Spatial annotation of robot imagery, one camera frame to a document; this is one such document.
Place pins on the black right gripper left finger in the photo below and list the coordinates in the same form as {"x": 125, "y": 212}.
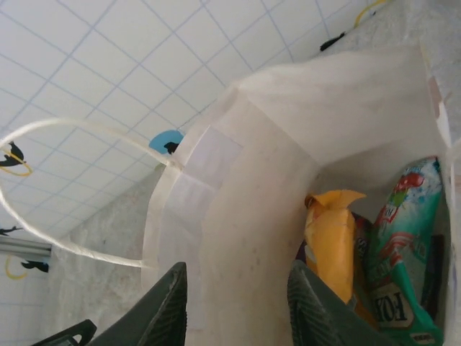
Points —
{"x": 158, "y": 313}

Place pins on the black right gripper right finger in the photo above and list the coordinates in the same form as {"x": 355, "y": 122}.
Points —
{"x": 313, "y": 317}

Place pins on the cartoon animal print paper bag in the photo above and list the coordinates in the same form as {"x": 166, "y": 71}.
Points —
{"x": 288, "y": 126}

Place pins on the green snack packet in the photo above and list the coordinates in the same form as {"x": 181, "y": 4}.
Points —
{"x": 399, "y": 252}

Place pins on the blue round sticker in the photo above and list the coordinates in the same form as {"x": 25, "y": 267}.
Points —
{"x": 158, "y": 140}

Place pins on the yellow snack packet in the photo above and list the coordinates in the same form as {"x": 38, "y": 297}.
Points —
{"x": 331, "y": 245}

